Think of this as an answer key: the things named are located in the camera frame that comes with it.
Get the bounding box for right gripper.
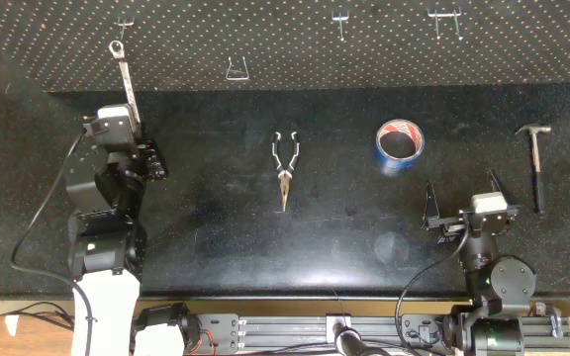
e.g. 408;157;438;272
422;168;520;244

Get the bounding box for roll of blue tape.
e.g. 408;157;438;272
375;118;426;172

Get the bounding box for hammer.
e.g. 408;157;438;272
515;123;552;217

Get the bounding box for black and white pliers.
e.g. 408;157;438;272
270;131;301;213

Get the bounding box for wrench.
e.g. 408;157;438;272
108;40;143;125

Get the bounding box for black pegboard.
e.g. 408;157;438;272
0;0;570;94

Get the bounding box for metal hook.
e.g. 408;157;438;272
225;55;250;82
115;17;136;41
332;11;349;42
427;8;464;41

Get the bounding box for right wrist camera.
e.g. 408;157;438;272
470;191;510;217

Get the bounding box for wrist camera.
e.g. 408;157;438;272
95;104;137;147
470;191;510;217

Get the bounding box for black cable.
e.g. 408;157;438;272
10;127;96;356
394;224;472;355

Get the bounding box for mounting rail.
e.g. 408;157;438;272
185;311;570;356

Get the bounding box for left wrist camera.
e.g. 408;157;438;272
95;104;137;147

